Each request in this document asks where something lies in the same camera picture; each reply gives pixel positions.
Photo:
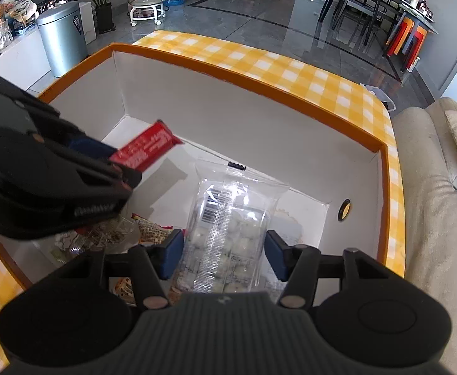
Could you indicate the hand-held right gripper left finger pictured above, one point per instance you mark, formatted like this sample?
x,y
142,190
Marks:
x,y
173,253

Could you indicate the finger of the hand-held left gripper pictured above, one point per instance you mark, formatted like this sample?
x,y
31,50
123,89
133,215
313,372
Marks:
x,y
111,174
89,145

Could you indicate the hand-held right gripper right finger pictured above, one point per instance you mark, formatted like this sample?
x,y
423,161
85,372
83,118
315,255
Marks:
x,y
275,254

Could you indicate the red snack bar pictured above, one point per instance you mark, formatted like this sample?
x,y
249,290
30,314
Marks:
x,y
146,146

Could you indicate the clear packet of white balls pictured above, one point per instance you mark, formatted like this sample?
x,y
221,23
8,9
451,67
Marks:
x,y
228,218

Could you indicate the small brown snack packet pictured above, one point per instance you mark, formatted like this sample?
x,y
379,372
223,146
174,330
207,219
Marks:
x,y
123,287

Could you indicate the clear nut packet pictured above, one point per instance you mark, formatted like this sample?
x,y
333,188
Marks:
x,y
91,238

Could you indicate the orange cardboard box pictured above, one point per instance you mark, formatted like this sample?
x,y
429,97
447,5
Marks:
x,y
251,125

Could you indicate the white low cabinet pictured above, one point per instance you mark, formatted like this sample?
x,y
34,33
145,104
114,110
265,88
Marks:
x,y
21,62

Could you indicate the silver trash can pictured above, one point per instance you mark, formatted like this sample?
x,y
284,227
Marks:
x,y
62,39

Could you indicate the potted long-leaf plant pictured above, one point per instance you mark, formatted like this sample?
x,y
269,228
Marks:
x,y
105,17

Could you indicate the white rolling stool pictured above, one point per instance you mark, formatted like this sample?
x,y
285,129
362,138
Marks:
x,y
146,7

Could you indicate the round painted fan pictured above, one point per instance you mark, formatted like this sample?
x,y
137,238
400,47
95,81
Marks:
x,y
20,2

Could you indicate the beige sofa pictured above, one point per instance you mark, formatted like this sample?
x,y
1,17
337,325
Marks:
x,y
427,203

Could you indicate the yellow checkered tablecloth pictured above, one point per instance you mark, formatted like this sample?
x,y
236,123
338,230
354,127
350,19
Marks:
x,y
275,66

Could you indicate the small bin with plastic bag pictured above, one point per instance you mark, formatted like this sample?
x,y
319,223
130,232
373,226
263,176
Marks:
x,y
381,95

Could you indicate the stacked orange stools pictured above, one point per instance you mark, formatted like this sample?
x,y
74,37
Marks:
x,y
402,35

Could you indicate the dining table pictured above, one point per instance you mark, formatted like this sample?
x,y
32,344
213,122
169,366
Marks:
x,y
416,7

